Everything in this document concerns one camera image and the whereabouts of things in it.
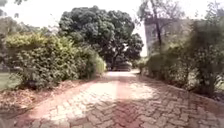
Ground thin bare tree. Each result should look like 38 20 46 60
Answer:
137 0 186 51

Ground large dark green tree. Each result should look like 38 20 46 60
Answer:
58 5 145 72

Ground red brick path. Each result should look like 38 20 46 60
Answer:
0 69 224 128

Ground green bushes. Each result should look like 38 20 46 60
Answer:
138 3 224 98

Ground green hedge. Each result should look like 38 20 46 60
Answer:
2 32 108 90

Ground bare earth strip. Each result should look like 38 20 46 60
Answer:
0 78 90 118

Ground grey building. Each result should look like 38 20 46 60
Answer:
144 17 201 54

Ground grass patch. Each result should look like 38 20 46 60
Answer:
0 71 22 92

